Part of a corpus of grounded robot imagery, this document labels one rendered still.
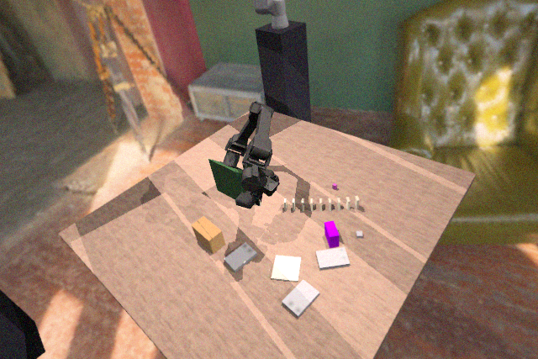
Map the purple block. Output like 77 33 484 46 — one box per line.
324 221 339 249

